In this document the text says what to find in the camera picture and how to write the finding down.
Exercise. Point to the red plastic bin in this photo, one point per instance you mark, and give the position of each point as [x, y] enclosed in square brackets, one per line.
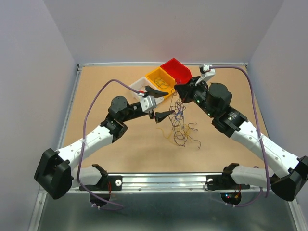
[177, 70]

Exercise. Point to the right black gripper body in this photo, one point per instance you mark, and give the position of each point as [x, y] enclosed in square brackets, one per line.
[200, 96]

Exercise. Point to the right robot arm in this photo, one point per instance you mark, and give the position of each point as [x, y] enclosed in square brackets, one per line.
[284, 173]

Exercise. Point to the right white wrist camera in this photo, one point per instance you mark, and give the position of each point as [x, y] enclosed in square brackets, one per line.
[207, 72]

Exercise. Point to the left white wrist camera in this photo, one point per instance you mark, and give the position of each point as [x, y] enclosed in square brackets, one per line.
[148, 103]

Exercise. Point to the white plastic bin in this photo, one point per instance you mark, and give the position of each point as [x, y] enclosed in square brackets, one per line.
[139, 85]

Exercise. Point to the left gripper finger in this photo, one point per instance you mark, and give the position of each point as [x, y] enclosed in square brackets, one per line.
[160, 116]
[149, 91]

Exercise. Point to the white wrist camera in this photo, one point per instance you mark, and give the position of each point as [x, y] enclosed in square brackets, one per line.
[148, 103]
[207, 72]

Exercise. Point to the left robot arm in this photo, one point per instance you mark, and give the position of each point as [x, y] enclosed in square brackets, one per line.
[59, 171]

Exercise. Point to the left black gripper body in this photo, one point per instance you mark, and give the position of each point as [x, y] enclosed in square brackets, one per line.
[134, 113]

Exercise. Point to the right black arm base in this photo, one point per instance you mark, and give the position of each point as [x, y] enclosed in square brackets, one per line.
[216, 183]

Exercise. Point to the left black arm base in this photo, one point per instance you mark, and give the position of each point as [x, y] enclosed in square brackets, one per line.
[103, 183]

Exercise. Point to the yellow plastic bin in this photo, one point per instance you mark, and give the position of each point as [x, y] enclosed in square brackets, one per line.
[162, 80]

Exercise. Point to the aluminium front rail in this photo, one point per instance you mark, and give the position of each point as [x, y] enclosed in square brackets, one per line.
[176, 182]

